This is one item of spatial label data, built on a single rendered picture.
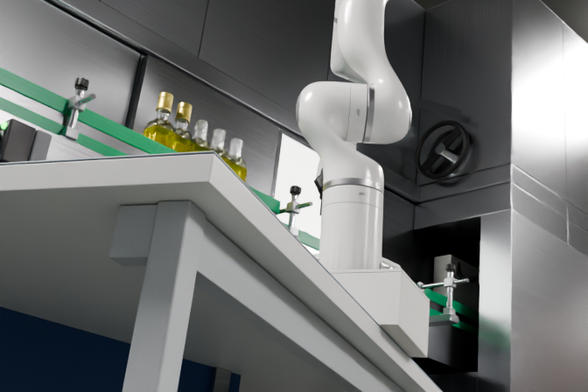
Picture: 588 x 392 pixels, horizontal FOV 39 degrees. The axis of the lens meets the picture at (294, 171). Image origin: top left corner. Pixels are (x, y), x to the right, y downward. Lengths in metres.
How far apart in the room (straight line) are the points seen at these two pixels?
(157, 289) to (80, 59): 1.29
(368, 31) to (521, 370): 1.21
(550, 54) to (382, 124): 1.58
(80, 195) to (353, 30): 0.97
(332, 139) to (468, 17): 1.57
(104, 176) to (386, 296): 0.68
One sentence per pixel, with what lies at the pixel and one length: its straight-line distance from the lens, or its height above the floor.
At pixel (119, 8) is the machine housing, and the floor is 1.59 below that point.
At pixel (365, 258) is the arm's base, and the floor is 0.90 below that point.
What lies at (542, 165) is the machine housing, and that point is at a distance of 2.90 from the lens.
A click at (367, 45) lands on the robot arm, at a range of 1.75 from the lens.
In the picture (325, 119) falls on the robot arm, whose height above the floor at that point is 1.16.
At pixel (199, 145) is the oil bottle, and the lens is 2.00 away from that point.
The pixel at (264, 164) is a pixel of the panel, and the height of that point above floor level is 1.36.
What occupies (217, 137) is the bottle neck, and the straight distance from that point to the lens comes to 2.07.
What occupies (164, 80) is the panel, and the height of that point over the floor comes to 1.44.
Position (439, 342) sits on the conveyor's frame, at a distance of 2.53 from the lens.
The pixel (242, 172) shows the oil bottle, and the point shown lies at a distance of 2.07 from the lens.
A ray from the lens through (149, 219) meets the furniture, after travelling 0.90.
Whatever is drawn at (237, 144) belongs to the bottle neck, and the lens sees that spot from 2.10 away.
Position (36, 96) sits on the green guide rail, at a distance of 1.65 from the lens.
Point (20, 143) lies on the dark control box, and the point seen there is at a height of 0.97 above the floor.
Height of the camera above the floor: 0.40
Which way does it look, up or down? 24 degrees up
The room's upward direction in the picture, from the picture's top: 7 degrees clockwise
